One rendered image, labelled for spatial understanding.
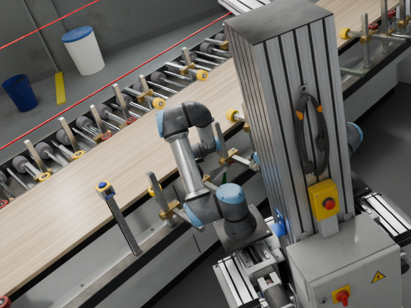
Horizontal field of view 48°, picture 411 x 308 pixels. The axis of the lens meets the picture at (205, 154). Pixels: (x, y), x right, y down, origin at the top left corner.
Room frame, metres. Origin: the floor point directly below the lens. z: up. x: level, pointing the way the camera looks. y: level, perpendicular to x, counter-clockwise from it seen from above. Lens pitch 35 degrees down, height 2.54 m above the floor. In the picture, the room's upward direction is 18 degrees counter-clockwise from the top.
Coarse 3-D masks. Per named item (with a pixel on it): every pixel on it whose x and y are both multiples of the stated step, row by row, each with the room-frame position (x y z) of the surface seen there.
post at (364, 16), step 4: (364, 16) 3.05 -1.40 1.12; (364, 20) 3.05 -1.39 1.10; (364, 24) 3.05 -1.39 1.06; (364, 28) 3.05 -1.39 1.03; (368, 28) 3.06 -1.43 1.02; (364, 32) 3.06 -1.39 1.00; (368, 32) 3.06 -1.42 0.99; (364, 44) 3.06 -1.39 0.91; (368, 44) 3.05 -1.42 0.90; (364, 48) 3.06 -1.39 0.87; (368, 48) 3.05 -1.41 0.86; (364, 52) 3.07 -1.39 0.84; (368, 52) 3.05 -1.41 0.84; (364, 56) 3.07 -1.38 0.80; (368, 56) 3.05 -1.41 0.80; (364, 60) 3.07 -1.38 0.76; (368, 60) 3.05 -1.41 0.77; (364, 64) 3.07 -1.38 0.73; (368, 64) 3.05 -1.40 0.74
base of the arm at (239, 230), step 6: (246, 216) 1.48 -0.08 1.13; (252, 216) 1.51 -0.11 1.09; (228, 222) 1.49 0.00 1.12; (234, 222) 1.47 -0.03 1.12; (240, 222) 1.46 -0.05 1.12; (246, 222) 1.47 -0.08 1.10; (252, 222) 1.49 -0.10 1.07; (228, 228) 1.49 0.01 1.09; (234, 228) 1.47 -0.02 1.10; (240, 228) 1.46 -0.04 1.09; (246, 228) 1.46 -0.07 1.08; (252, 228) 1.46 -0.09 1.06; (228, 234) 1.48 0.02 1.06; (234, 234) 1.46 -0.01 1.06; (240, 234) 1.45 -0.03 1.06; (246, 234) 1.45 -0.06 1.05
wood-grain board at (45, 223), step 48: (336, 0) 4.06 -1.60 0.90; (192, 96) 3.15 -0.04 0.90; (240, 96) 2.92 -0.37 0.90; (144, 144) 2.70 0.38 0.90; (192, 144) 2.51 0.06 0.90; (48, 192) 2.51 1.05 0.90; (96, 192) 2.34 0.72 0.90; (144, 192) 2.20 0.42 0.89; (0, 240) 2.18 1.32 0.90; (48, 240) 2.04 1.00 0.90; (0, 288) 1.79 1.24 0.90
